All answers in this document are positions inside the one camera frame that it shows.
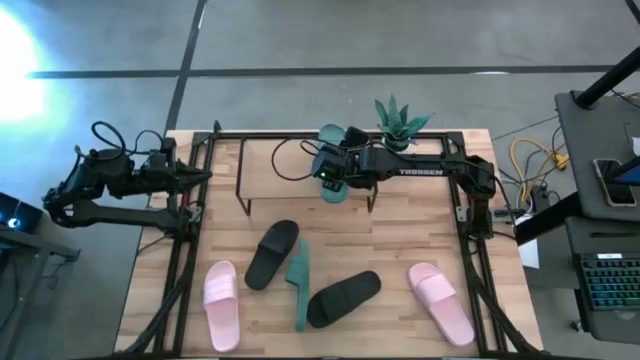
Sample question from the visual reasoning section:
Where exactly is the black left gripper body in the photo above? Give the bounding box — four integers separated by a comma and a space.
142, 158, 186, 195

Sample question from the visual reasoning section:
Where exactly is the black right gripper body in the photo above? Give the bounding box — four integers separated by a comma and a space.
310, 142, 364, 194

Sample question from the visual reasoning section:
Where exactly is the black slide sandal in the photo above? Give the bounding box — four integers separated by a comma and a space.
306, 270, 383, 330
243, 219, 301, 292

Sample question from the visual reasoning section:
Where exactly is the pink slide sandal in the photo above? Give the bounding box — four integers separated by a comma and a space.
202, 260, 242, 354
407, 262, 476, 348

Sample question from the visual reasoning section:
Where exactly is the wooden shelf with black legs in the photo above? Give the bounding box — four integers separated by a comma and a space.
234, 135, 380, 217

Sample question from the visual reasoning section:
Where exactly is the green plant in white pot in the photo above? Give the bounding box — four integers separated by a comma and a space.
374, 93, 435, 154

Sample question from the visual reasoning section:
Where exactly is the black device with blue light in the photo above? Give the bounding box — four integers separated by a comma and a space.
0, 192, 44, 235

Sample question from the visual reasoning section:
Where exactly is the black power strip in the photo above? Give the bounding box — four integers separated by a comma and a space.
530, 183, 552, 214

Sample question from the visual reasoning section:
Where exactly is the white paper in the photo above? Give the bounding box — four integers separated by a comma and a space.
517, 213, 542, 270

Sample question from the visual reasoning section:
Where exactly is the grey cart top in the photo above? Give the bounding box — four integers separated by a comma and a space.
553, 89, 640, 224

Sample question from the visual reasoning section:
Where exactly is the smartphone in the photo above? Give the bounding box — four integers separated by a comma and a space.
592, 157, 638, 208

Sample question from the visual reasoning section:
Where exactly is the black pole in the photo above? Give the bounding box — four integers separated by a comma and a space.
573, 47, 640, 110

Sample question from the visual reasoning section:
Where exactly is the keyboard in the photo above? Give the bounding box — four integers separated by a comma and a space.
572, 249, 640, 321

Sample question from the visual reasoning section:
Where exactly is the dark tablet with blue screen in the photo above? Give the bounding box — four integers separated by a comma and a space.
610, 155, 640, 187

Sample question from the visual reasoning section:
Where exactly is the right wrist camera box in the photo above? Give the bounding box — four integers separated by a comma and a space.
343, 125, 372, 149

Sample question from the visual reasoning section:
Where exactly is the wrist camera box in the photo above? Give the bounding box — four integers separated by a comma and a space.
147, 137, 179, 170
343, 125, 372, 149

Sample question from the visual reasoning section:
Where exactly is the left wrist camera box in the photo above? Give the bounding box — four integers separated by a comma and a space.
147, 137, 179, 170

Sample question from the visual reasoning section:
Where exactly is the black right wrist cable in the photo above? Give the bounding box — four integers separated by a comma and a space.
270, 136, 322, 183

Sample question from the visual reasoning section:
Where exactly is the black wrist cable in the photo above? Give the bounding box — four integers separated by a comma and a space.
270, 136, 322, 183
90, 120, 167, 157

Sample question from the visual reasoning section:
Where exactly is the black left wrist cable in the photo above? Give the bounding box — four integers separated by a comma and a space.
90, 120, 167, 157

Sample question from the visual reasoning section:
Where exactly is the black metal rig frame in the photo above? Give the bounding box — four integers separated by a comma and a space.
113, 119, 552, 360

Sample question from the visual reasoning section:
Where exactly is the yellow cable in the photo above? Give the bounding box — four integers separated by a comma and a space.
508, 137, 571, 201

